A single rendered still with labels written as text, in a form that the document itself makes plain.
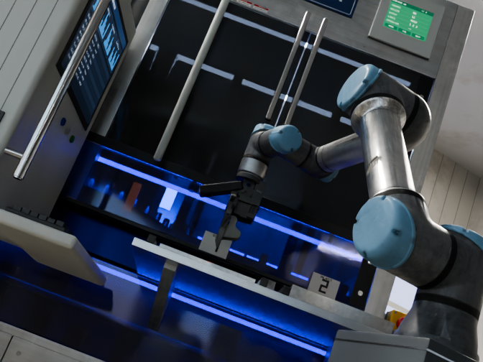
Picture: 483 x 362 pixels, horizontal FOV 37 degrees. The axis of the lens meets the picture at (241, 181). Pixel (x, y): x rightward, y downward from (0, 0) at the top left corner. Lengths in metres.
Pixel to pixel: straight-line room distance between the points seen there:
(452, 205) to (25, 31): 4.61
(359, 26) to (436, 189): 3.50
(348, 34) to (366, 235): 1.27
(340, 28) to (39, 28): 1.08
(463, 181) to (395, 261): 4.81
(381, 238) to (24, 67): 0.90
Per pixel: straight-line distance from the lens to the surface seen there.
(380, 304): 2.17
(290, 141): 1.86
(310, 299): 1.74
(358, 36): 2.43
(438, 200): 5.83
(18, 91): 1.68
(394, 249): 1.22
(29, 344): 2.10
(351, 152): 1.79
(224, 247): 2.11
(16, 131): 1.67
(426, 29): 2.51
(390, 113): 1.50
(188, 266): 1.69
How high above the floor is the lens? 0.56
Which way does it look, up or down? 18 degrees up
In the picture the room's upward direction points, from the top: 21 degrees clockwise
